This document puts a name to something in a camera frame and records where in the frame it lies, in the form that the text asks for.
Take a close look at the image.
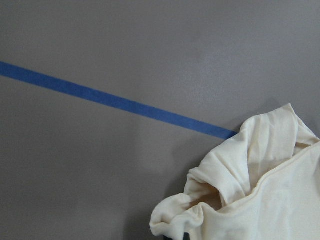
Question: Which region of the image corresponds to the beige long sleeve shirt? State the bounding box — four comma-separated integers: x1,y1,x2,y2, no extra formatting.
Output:
149,104,320,240

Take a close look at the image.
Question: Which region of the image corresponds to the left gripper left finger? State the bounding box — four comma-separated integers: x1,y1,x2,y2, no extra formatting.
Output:
163,235,173,240

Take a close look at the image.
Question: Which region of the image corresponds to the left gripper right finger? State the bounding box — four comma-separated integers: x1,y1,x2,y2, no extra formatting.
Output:
183,232,190,240

